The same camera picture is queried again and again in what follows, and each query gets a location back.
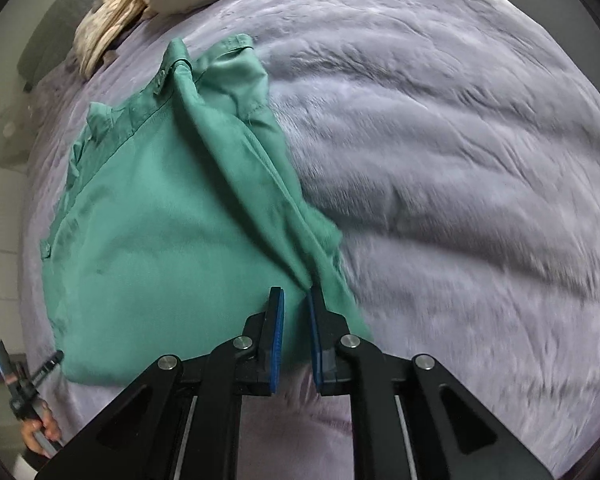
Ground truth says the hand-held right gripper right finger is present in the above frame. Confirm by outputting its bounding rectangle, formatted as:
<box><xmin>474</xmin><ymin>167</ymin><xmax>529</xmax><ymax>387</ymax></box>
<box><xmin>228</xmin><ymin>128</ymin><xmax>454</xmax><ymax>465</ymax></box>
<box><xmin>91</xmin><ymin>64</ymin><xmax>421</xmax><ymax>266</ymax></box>
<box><xmin>307</xmin><ymin>285</ymin><xmax>556</xmax><ymax>480</ymax></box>

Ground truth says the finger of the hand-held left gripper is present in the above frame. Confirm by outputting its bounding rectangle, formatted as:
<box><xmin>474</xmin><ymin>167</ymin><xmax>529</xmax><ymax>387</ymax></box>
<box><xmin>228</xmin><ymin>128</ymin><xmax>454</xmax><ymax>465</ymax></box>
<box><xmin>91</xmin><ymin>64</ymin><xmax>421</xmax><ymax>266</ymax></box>
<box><xmin>29</xmin><ymin>350</ymin><xmax>66</xmax><ymax>387</ymax></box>
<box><xmin>0</xmin><ymin>340</ymin><xmax>19</xmax><ymax>386</ymax></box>

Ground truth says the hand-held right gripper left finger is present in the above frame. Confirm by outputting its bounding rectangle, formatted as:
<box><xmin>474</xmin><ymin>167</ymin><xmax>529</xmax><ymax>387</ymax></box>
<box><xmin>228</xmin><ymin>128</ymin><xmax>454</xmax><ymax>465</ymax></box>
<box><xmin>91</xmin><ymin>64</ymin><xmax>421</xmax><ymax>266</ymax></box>
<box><xmin>35</xmin><ymin>286</ymin><xmax>286</xmax><ymax>480</ymax></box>

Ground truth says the green button-up shirt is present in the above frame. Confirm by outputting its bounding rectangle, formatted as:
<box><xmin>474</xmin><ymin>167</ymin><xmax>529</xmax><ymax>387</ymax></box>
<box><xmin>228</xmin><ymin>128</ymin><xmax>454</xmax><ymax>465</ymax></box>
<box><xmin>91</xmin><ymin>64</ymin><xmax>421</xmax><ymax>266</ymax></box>
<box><xmin>40</xmin><ymin>33</ymin><xmax>373</xmax><ymax>386</ymax></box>

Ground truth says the person's left hand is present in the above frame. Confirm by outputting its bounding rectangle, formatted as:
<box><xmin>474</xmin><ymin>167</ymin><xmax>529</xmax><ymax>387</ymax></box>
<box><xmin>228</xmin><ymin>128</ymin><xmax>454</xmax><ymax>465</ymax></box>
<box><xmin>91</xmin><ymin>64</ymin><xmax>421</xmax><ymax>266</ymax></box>
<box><xmin>21</xmin><ymin>405</ymin><xmax>65</xmax><ymax>459</ymax></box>

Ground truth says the purple fluffy blanket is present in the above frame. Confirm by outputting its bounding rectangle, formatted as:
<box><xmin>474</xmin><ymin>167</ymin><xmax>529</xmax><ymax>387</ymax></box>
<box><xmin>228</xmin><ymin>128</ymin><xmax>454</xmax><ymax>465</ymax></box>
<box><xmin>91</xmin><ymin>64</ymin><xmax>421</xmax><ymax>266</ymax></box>
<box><xmin>19</xmin><ymin>0</ymin><xmax>600</xmax><ymax>478</ymax></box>

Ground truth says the white standing fan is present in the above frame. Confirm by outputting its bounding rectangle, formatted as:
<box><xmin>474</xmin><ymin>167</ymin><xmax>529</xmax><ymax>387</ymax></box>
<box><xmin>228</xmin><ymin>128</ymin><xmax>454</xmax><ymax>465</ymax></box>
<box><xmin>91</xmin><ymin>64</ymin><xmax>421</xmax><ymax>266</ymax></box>
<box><xmin>0</xmin><ymin>102</ymin><xmax>35</xmax><ymax>165</ymax></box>

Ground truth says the grey padded headboard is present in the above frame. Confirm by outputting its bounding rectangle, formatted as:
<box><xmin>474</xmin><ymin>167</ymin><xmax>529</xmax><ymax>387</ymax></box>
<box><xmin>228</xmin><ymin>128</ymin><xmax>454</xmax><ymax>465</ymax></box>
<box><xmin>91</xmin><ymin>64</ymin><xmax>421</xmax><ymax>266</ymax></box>
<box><xmin>16</xmin><ymin>0</ymin><xmax>157</xmax><ymax>92</ymax></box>

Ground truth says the beige crumpled quilt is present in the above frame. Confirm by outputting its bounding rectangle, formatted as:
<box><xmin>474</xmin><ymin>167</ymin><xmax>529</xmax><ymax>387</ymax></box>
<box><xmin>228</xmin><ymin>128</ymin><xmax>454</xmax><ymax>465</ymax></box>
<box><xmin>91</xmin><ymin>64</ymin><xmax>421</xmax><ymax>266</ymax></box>
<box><xmin>74</xmin><ymin>0</ymin><xmax>173</xmax><ymax>80</ymax></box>

